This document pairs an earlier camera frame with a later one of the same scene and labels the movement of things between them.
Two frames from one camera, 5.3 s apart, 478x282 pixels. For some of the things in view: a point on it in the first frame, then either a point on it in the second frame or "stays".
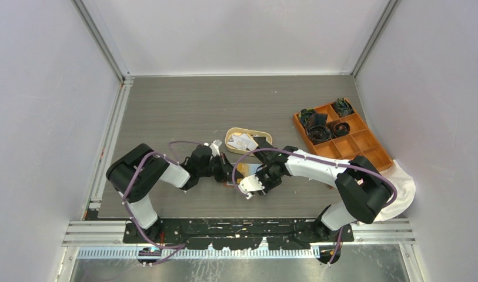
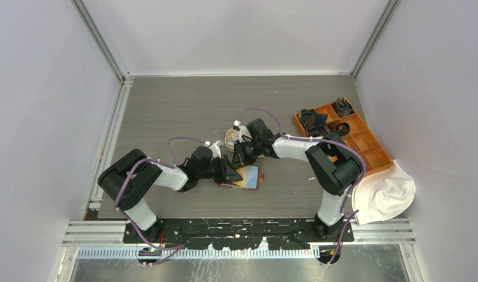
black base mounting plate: x=241 y=235 stays
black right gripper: x=267 y=187 → x=238 y=159
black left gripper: x=226 y=168 stays
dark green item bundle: x=343 y=107 stays
